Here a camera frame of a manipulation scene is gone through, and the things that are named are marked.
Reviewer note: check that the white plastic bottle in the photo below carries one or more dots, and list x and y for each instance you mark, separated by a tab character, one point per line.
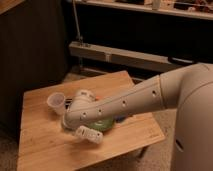
91	135

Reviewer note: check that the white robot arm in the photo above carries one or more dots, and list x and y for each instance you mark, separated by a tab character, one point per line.
188	90

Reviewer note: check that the blue sponge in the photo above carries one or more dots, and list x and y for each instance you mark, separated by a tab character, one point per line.
120	118

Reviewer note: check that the green bowl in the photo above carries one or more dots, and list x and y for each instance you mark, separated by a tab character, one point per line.
102	125

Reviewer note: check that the clear plastic cup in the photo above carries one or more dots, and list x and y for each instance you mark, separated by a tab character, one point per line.
56	101

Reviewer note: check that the wooden table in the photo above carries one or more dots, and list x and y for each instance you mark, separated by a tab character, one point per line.
43	146

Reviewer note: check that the white shelf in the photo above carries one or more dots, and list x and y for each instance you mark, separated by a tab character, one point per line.
142	8

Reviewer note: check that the grey metal rail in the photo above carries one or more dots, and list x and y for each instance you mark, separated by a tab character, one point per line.
122	57

